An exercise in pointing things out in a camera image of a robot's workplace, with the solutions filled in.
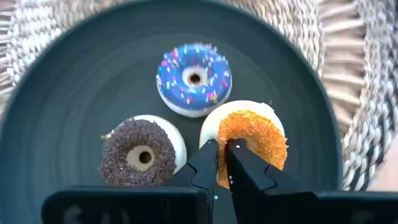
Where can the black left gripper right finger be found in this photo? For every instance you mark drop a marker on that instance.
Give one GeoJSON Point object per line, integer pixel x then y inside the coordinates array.
{"type": "Point", "coordinates": [280, 205]}

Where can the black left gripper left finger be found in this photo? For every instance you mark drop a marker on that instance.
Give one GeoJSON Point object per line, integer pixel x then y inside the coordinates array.
{"type": "Point", "coordinates": [124, 205]}

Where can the orange sprinkle donut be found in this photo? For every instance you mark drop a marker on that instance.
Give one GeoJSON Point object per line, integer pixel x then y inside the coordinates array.
{"type": "Point", "coordinates": [258, 130]}

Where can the chocolate sprinkle donut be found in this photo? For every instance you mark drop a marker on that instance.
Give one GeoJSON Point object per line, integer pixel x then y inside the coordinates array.
{"type": "Point", "coordinates": [124, 146]}

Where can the dark teal plate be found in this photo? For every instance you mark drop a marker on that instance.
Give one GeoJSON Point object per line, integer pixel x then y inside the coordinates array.
{"type": "Point", "coordinates": [77, 93]}

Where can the blue sprinkled donut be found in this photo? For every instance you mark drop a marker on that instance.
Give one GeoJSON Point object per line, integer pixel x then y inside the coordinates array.
{"type": "Point", "coordinates": [177, 90]}

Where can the round woven straw placemat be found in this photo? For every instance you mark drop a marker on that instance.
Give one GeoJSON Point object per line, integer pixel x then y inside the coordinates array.
{"type": "Point", "coordinates": [351, 77]}

